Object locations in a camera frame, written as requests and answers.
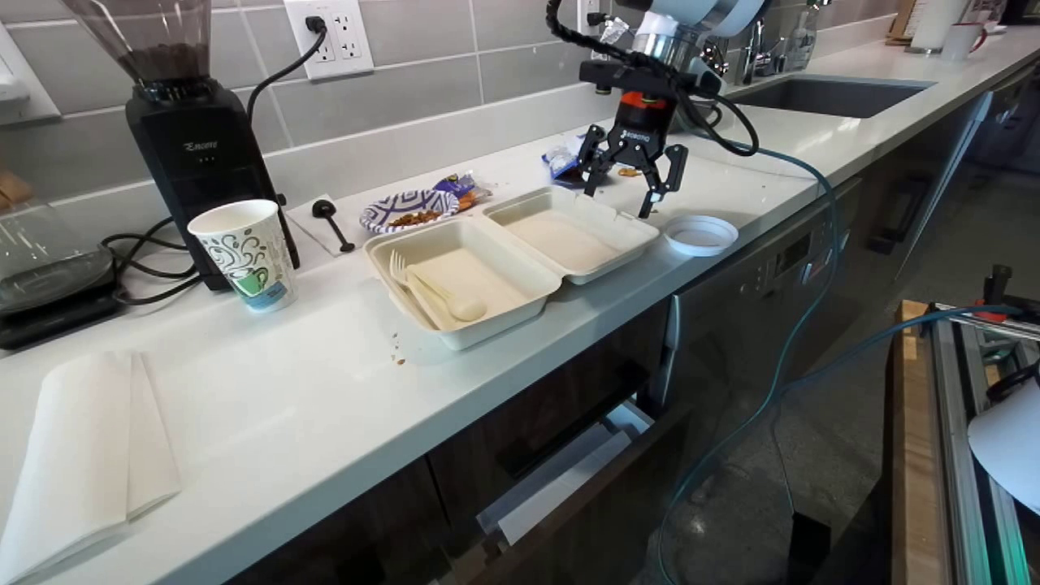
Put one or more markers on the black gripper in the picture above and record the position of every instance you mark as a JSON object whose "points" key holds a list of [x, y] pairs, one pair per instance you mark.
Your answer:
{"points": [[637, 128]]}

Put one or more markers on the beige takeaway clamshell pack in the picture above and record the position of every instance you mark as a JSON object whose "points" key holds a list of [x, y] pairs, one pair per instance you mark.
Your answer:
{"points": [[563, 232]]}

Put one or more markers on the blue chip bag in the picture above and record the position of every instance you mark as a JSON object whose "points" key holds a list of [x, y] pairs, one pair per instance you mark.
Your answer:
{"points": [[561, 164]]}

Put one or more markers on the orange purple snack wrapper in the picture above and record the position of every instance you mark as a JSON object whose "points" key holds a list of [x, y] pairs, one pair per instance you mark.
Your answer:
{"points": [[463, 194]]}

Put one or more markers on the dark dishwasher front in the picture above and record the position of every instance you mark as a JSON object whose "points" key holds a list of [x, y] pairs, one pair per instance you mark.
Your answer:
{"points": [[757, 294]]}

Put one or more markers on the beige folded napkin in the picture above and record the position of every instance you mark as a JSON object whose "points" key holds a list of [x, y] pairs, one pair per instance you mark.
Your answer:
{"points": [[467, 287]]}

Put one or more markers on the dark kitchen sink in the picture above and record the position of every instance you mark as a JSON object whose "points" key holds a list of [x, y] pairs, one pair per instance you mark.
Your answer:
{"points": [[834, 96]]}

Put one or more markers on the purple white snack wrapper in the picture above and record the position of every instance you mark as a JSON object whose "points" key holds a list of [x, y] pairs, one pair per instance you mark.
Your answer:
{"points": [[402, 210]]}

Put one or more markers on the dark cabinet drawer front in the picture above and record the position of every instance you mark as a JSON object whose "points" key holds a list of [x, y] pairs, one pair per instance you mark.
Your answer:
{"points": [[520, 424]]}

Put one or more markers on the small brown crumb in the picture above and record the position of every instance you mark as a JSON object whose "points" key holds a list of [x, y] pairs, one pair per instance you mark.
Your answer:
{"points": [[398, 352]]}

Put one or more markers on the small black scoop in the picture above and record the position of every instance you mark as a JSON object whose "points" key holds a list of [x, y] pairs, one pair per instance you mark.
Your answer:
{"points": [[332, 226]]}

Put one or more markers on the printed white paper cup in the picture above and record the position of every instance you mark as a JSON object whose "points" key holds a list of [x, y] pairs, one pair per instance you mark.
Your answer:
{"points": [[248, 255]]}

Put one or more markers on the black coffee grinder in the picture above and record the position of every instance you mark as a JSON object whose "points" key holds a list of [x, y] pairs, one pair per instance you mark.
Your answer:
{"points": [[199, 141]]}

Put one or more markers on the white round lamp shade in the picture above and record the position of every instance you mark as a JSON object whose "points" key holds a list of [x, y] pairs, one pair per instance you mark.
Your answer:
{"points": [[1011, 445]]}

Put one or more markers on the black countertop appliance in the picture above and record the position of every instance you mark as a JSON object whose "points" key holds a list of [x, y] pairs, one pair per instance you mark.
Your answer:
{"points": [[48, 277]]}

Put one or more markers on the folded white paper towel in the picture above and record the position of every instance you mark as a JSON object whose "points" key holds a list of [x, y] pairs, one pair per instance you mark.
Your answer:
{"points": [[82, 456]]}

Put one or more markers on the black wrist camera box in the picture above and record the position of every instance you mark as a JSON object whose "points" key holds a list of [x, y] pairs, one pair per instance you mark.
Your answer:
{"points": [[652, 77]]}

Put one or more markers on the white wall outlet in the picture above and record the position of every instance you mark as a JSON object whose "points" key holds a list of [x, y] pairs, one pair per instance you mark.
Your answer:
{"points": [[330, 37]]}

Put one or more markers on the wooden metal cart frame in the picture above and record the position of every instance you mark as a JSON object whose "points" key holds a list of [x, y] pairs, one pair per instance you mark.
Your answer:
{"points": [[919, 456]]}

